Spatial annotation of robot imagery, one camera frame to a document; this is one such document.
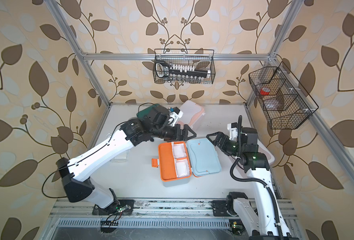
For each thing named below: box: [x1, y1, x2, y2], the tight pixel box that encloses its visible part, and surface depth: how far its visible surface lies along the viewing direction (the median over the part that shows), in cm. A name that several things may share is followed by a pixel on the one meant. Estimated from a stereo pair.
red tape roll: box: [260, 87, 271, 96], surface depth 84 cm
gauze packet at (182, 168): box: [175, 159, 190, 178], surface depth 78 cm
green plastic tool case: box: [136, 103, 161, 121], surface depth 53 cm
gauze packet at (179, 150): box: [173, 143, 187, 158], surface depth 85 cm
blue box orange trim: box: [151, 138, 222, 182], surface depth 81 cm
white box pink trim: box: [176, 100, 206, 130], surface depth 98 cm
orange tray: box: [151, 141, 192, 181], surface depth 80 cm
